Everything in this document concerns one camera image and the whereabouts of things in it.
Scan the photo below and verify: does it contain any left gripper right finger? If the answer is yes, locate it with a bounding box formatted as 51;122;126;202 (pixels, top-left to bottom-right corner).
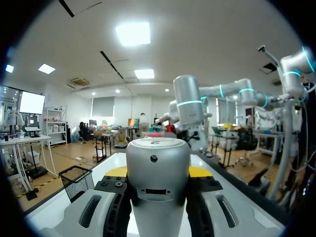
185;165;275;237

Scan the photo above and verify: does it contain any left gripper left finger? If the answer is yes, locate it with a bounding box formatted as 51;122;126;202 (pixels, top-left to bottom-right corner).
39;165;132;237

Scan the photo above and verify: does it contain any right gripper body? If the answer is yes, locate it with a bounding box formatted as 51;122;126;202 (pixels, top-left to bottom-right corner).
176;124;209;152

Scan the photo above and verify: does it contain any black mesh cup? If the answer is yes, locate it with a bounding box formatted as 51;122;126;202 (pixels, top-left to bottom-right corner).
58;165;95;204

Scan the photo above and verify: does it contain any person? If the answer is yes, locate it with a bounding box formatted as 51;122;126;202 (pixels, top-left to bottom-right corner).
78;121;91;142
138;112;149;136

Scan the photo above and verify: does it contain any white cable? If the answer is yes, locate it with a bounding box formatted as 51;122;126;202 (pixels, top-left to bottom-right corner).
267;98;312;201

